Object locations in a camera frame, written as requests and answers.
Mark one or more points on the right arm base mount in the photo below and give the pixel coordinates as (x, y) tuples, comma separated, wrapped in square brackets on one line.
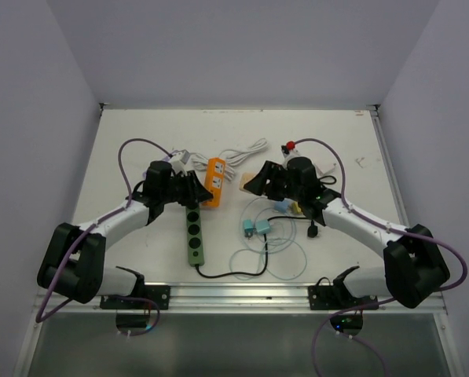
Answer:
[(324, 295)]

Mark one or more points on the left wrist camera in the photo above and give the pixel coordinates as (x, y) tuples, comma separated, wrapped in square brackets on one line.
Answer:
[(179, 160)]

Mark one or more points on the beige cube socket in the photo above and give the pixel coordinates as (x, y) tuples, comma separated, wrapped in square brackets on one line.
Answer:
[(244, 179)]

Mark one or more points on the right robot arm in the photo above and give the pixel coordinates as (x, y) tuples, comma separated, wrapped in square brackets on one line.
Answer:
[(413, 267)]

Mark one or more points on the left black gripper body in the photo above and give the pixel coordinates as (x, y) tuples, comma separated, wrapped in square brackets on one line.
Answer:
[(175, 191)]

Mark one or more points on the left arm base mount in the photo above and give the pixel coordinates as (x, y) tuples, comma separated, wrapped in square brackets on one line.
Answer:
[(158, 294)]

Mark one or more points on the aluminium front rail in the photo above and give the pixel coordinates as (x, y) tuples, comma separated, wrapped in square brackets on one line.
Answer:
[(243, 297)]

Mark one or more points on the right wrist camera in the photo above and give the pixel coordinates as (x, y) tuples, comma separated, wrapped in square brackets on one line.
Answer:
[(290, 151)]

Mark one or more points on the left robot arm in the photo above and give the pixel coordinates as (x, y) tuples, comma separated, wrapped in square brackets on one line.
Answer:
[(74, 263)]

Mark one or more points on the yellow usb charger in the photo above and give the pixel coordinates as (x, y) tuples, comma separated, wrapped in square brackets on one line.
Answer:
[(296, 208)]

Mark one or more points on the teal charger cube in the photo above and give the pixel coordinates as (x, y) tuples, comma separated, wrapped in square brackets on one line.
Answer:
[(262, 227), (248, 228)]

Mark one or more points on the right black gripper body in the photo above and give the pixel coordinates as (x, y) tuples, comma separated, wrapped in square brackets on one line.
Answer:
[(280, 186)]

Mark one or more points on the light blue usb charger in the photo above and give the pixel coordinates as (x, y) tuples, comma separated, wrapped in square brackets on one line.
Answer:
[(282, 206)]

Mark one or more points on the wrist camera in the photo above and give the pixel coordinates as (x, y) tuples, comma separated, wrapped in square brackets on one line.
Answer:
[(290, 151), (179, 160)]

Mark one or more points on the green power strip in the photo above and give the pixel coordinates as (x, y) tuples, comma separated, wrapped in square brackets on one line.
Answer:
[(194, 237)]

